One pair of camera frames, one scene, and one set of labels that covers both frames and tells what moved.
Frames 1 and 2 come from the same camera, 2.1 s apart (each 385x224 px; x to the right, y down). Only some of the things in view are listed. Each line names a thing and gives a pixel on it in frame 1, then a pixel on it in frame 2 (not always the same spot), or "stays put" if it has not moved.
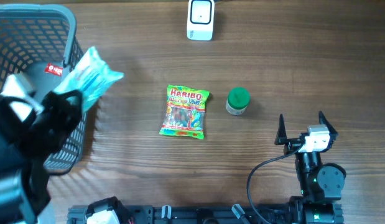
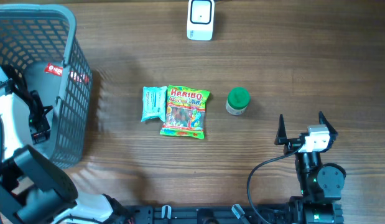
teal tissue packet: (91, 77) to (153, 102)
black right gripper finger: (281, 136) stays put
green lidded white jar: (238, 99) stays put
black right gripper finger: (324, 121) stays put
